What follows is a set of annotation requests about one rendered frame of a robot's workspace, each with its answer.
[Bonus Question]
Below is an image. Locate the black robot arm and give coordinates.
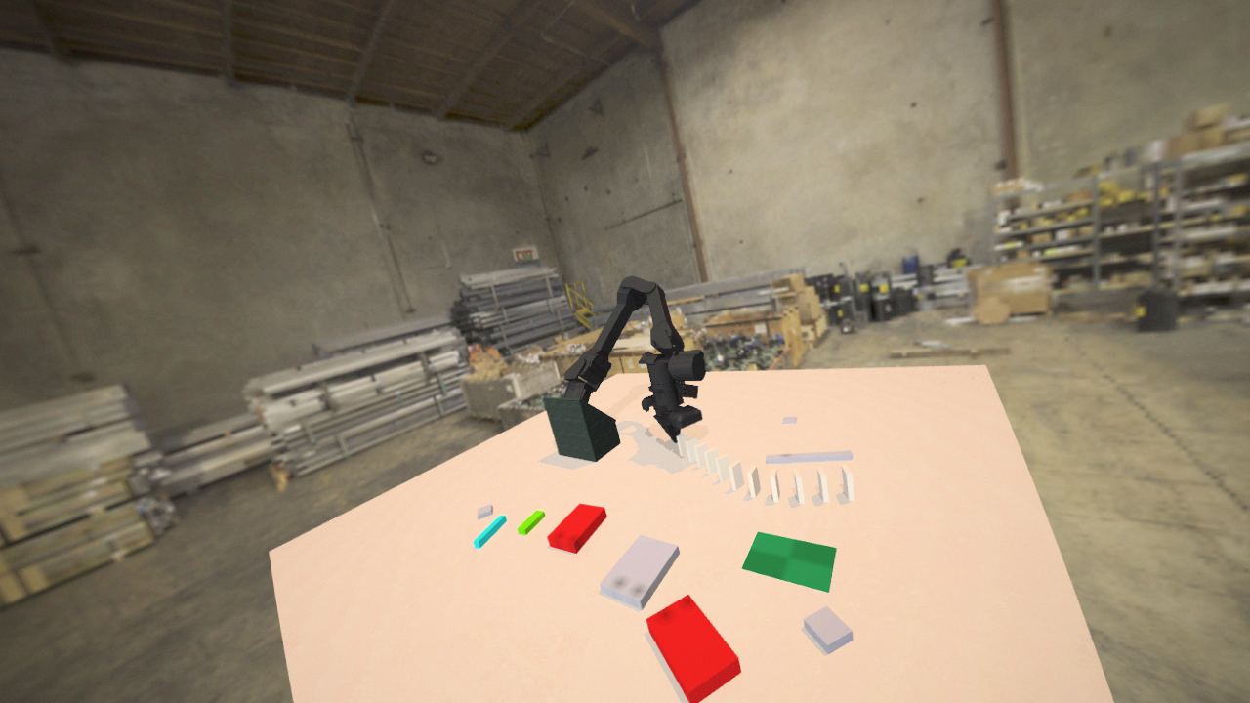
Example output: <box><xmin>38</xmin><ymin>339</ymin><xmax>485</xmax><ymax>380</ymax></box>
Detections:
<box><xmin>563</xmin><ymin>276</ymin><xmax>706</xmax><ymax>402</ymax></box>

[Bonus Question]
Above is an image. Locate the green flat mat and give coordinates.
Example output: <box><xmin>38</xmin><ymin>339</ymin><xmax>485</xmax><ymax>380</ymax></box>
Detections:
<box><xmin>743</xmin><ymin>530</ymin><xmax>838</xmax><ymax>593</ymax></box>

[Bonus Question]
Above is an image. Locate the red rectangular block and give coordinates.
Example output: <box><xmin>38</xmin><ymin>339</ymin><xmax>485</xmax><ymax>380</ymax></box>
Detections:
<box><xmin>548</xmin><ymin>504</ymin><xmax>608</xmax><ymax>554</ymax></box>
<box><xmin>646</xmin><ymin>595</ymin><xmax>741</xmax><ymax>703</ymax></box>

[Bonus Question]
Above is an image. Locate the lime green rectangular block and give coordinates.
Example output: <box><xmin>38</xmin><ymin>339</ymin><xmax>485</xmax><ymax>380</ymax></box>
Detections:
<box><xmin>518</xmin><ymin>512</ymin><xmax>545</xmax><ymax>535</ymax></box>

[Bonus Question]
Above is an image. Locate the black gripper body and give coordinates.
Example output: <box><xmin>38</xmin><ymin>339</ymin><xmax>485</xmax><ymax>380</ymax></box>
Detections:
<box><xmin>641</xmin><ymin>380</ymin><xmax>703</xmax><ymax>429</ymax></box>

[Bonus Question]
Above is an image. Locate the cyan rectangular bar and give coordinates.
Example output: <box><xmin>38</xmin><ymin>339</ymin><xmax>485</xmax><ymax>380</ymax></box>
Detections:
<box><xmin>473</xmin><ymin>517</ymin><xmax>508</xmax><ymax>549</ymax></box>

